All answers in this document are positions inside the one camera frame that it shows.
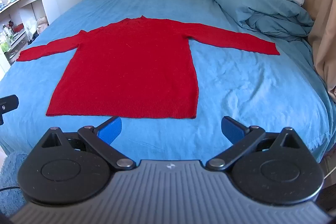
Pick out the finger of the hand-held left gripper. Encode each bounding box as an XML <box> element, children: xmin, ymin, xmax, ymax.
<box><xmin>0</xmin><ymin>94</ymin><xmax>19</xmax><ymax>111</ymax></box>

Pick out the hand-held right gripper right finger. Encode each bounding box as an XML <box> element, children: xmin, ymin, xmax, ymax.
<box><xmin>206</xmin><ymin>116</ymin><xmax>309</xmax><ymax>171</ymax></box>

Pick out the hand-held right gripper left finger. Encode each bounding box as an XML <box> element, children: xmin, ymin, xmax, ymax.
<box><xmin>34</xmin><ymin>116</ymin><xmax>136</xmax><ymax>171</ymax></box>

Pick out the red knit sweater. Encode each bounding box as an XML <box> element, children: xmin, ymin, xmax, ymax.
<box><xmin>16</xmin><ymin>15</ymin><xmax>281</xmax><ymax>119</ymax></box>

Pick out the bed with blue sheet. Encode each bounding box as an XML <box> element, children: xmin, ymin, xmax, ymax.
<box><xmin>0</xmin><ymin>0</ymin><xmax>336</xmax><ymax>178</ymax></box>

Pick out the blue fluffy rug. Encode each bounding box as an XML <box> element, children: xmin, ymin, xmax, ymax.
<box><xmin>0</xmin><ymin>151</ymin><xmax>28</xmax><ymax>217</ymax></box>

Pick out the beige plush toy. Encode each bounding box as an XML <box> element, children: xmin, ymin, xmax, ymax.
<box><xmin>35</xmin><ymin>17</ymin><xmax>49</xmax><ymax>34</ymax></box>

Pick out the white shelf unit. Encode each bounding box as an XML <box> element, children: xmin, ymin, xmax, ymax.
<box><xmin>0</xmin><ymin>0</ymin><xmax>53</xmax><ymax>76</ymax></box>

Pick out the teal duvet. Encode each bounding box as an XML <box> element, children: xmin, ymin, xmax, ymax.
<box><xmin>203</xmin><ymin>0</ymin><xmax>315</xmax><ymax>42</ymax></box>

